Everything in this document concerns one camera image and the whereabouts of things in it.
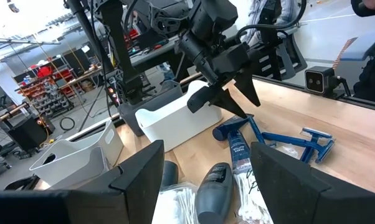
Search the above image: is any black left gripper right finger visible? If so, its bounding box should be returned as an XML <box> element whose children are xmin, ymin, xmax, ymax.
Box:
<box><xmin>250</xmin><ymin>141</ymin><xmax>353</xmax><ymax>224</ymax></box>

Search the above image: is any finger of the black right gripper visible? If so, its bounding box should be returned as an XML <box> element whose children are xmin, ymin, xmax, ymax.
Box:
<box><xmin>233</xmin><ymin>68</ymin><xmax>262</xmax><ymax>107</ymax></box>
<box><xmin>211</xmin><ymin>89</ymin><xmax>248</xmax><ymax>119</ymax></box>

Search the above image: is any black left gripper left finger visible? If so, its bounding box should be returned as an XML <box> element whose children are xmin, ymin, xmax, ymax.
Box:
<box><xmin>64</xmin><ymin>139</ymin><xmax>166</xmax><ymax>224</ymax></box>

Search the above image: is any dark grey travel bottle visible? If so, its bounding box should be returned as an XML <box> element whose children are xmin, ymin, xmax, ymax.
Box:
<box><xmin>194</xmin><ymin>162</ymin><xmax>234</xmax><ymax>224</ymax></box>
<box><xmin>161</xmin><ymin>160</ymin><xmax>179</xmax><ymax>188</ymax></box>

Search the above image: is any clear vanity pack bag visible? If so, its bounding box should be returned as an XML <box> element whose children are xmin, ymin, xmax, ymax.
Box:
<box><xmin>232</xmin><ymin>167</ymin><xmax>274</xmax><ymax>224</ymax></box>

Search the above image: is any blue disposable razor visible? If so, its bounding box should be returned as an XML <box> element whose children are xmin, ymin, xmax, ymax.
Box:
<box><xmin>299</xmin><ymin>139</ymin><xmax>336</xmax><ymax>165</ymax></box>
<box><xmin>247</xmin><ymin>114</ymin><xmax>277</xmax><ymax>147</ymax></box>
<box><xmin>261</xmin><ymin>126</ymin><xmax>334</xmax><ymax>147</ymax></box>

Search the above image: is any clear bag white cotton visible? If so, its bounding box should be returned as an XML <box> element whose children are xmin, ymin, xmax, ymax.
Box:
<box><xmin>151</xmin><ymin>182</ymin><xmax>201</xmax><ymax>224</ymax></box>

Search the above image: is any background workbench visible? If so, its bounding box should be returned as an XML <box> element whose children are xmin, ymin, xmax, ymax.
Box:
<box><xmin>130</xmin><ymin>34</ymin><xmax>191</xmax><ymax>82</ymax></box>

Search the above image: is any dark grey equipment stand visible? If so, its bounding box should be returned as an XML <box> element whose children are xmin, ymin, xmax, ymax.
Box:
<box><xmin>254</xmin><ymin>0</ymin><xmax>308</xmax><ymax>82</ymax></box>

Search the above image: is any large white plastic bin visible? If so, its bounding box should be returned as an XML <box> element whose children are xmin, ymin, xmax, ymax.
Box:
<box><xmin>134</xmin><ymin>80</ymin><xmax>223</xmax><ymax>153</ymax></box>

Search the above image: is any person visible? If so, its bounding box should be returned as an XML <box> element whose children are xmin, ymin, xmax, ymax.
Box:
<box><xmin>240</xmin><ymin>0</ymin><xmax>300</xmax><ymax>44</ymax></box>
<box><xmin>350</xmin><ymin>0</ymin><xmax>375</xmax><ymax>105</ymax></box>

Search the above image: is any black box on floor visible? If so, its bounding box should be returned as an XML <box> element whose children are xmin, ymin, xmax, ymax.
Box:
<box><xmin>8</xmin><ymin>114</ymin><xmax>56</xmax><ymax>153</ymax></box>

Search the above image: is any parts shelf rack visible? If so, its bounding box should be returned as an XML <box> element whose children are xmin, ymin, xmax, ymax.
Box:
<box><xmin>14</xmin><ymin>55</ymin><xmax>76</xmax><ymax>119</ymax></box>

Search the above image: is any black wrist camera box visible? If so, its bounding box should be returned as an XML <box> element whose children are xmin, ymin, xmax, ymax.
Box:
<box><xmin>212</xmin><ymin>43</ymin><xmax>260</xmax><ymax>75</ymax></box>

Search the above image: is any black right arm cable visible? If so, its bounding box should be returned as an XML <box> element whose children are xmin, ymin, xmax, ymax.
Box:
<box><xmin>235</xmin><ymin>0</ymin><xmax>308</xmax><ymax>41</ymax></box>

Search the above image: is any black table-level camera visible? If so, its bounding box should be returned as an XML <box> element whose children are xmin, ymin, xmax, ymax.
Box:
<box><xmin>304</xmin><ymin>65</ymin><xmax>352</xmax><ymax>99</ymax></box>

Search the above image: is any black coiled floor cable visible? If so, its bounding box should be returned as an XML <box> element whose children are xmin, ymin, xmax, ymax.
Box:
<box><xmin>59</xmin><ymin>116</ymin><xmax>76</xmax><ymax>131</ymax></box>

